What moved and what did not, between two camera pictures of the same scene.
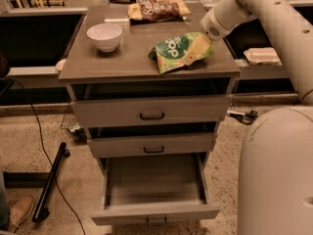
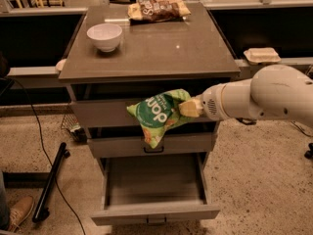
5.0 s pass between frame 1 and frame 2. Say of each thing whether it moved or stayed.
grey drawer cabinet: stayed
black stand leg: stayed
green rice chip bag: moved
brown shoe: stayed
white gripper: moved
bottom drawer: stayed
